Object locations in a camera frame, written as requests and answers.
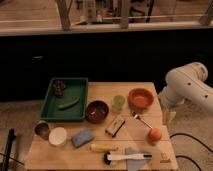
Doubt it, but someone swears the orange apple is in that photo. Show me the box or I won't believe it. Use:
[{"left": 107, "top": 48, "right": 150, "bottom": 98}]
[{"left": 148, "top": 128, "right": 162, "bottom": 142}]

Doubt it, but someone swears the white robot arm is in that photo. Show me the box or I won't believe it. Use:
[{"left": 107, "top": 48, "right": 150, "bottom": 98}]
[{"left": 158, "top": 62, "right": 213, "bottom": 125}]

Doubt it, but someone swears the green translucent cup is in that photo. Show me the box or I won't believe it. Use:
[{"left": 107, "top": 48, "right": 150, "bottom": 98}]
[{"left": 112, "top": 95, "right": 125, "bottom": 112}]

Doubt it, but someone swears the metal cup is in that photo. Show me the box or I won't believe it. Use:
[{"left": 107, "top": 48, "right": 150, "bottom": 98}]
[{"left": 34, "top": 122, "right": 50, "bottom": 140}]

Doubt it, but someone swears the silver fork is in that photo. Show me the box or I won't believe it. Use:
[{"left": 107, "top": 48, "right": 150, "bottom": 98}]
[{"left": 132, "top": 112, "right": 152, "bottom": 129}]

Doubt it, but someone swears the orange bowl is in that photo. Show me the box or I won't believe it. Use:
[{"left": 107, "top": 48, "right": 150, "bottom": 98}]
[{"left": 128, "top": 88, "right": 154, "bottom": 109}]

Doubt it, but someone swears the small brown box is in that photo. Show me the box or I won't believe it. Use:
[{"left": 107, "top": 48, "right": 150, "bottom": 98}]
[{"left": 105, "top": 116, "right": 125, "bottom": 137}]

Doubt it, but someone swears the grey cloth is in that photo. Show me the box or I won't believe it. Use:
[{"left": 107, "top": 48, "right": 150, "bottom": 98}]
[{"left": 125, "top": 147, "right": 152, "bottom": 171}]

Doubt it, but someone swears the yellow banana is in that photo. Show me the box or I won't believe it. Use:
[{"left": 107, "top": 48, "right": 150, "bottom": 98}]
[{"left": 90, "top": 144, "right": 118, "bottom": 152}]

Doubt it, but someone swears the dark brown bowl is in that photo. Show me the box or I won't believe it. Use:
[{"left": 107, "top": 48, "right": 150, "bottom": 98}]
[{"left": 85, "top": 100, "right": 109, "bottom": 124}]

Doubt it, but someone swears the white dish brush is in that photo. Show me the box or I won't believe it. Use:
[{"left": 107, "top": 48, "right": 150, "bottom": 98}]
[{"left": 104, "top": 152, "right": 152, "bottom": 165}]

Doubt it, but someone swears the blue sponge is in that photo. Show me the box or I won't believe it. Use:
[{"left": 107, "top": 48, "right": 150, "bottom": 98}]
[{"left": 71, "top": 129, "right": 94, "bottom": 148}]

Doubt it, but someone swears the green cucumber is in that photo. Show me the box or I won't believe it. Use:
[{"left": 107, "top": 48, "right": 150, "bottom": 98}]
[{"left": 58, "top": 97, "right": 80, "bottom": 110}]

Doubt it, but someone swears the green plastic tray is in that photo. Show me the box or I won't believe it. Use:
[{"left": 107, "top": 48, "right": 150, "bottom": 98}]
[{"left": 40, "top": 78, "right": 88, "bottom": 122}]

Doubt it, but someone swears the dark grape bunch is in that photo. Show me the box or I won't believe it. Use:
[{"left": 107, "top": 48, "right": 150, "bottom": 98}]
[{"left": 53, "top": 80, "right": 66, "bottom": 97}]

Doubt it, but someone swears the black tripod stand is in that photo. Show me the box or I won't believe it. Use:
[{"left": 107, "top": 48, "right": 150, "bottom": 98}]
[{"left": 0, "top": 129, "right": 20, "bottom": 171}]

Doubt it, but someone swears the black cable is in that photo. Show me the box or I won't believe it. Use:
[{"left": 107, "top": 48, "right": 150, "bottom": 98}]
[{"left": 169, "top": 132, "right": 213, "bottom": 171}]

